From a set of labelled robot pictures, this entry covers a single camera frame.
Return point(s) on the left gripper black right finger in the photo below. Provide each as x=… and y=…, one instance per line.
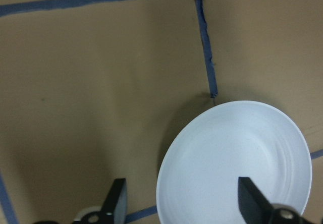
x=253, y=205

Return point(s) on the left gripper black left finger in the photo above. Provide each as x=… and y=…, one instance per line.
x=114, y=208

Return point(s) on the light blue plate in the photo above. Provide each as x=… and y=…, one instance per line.
x=198, y=178

